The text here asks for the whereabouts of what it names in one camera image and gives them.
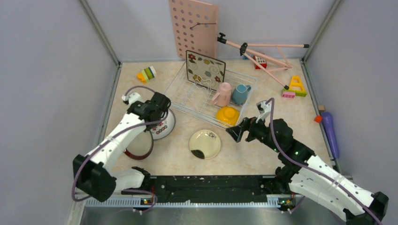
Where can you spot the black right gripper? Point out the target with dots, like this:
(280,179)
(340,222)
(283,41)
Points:
(236,131)

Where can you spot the yellow bowl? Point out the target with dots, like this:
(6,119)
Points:
(228,116)

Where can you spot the cream small leaf plate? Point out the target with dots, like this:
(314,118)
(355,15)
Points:
(205,144)

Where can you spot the pink mug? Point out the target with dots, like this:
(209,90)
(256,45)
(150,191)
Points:
(223,95)

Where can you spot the blue mug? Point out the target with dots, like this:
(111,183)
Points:
(240,94)

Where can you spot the red rimmed white plate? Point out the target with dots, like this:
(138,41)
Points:
(141,147)

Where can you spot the square floral plate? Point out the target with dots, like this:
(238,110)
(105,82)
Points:
(204,70)

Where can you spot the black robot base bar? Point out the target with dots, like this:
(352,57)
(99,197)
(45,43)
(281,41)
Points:
(267,184)

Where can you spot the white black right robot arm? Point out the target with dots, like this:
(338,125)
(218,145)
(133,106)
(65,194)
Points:
(305,173)

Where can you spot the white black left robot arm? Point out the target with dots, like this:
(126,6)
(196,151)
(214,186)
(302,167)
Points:
(92,172)

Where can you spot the yellow green pink toy blocks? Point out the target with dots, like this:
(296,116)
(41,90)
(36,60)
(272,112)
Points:
(296,89)

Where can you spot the red toy block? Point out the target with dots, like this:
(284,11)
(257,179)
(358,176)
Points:
(261,61)

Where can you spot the pink tripod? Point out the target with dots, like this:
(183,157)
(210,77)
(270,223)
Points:
(246,51)

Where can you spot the orange small cube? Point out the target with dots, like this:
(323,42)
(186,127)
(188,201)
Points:
(318,119)

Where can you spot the pink pegboard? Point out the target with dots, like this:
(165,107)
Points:
(195,27)

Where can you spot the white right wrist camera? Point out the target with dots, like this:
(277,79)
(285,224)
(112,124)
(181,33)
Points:
(264,108)

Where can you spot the white wire dish rack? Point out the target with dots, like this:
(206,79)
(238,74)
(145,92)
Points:
(195,100)

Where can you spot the purple handle tool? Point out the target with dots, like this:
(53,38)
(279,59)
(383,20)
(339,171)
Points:
(327,121)

